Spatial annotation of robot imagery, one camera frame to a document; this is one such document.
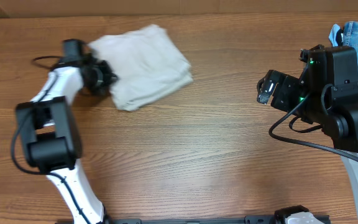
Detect beige cotton shorts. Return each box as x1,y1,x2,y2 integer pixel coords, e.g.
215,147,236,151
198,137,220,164
88,24,193,111

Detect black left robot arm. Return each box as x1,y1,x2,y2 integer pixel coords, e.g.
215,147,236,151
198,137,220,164
10,39,117,224

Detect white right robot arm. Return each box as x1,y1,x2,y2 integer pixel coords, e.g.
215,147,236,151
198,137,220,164
257,45,358,217

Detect light blue garment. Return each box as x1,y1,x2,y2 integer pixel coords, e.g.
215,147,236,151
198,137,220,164
329,24,343,47

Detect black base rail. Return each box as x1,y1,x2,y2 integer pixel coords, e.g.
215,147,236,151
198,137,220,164
54,214,332,224

